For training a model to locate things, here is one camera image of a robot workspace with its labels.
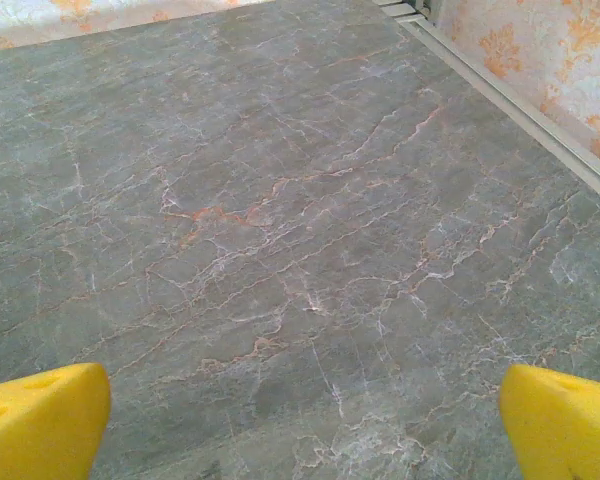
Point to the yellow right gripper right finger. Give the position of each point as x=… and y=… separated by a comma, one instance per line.
x=565, y=430

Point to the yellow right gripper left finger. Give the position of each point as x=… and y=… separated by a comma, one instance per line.
x=40, y=425

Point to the white wall rail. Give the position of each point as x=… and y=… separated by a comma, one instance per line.
x=505, y=85

